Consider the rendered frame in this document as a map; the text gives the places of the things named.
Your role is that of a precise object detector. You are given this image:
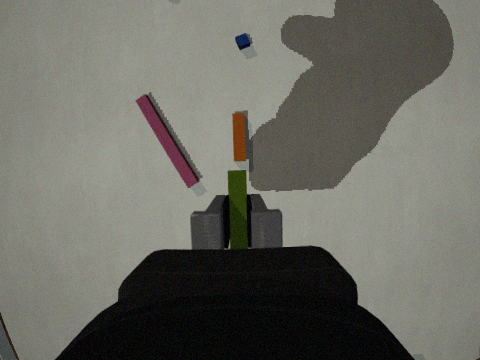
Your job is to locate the pink rod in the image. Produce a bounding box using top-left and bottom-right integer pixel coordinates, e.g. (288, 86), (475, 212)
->
(136, 94), (199, 188)

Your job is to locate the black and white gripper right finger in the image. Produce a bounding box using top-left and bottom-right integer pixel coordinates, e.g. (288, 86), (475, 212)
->
(246, 194), (282, 248)

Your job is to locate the green rectangular rod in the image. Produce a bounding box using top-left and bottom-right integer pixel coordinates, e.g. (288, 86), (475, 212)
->
(228, 170), (248, 249)

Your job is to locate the small blue cube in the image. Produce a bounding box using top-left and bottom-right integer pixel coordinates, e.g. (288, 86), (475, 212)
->
(235, 33), (250, 50)

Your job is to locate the orange rod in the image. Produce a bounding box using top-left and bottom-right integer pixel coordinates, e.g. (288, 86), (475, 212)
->
(232, 113), (246, 162)

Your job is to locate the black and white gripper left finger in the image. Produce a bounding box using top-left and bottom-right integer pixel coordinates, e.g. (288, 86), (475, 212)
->
(190, 195), (230, 249)

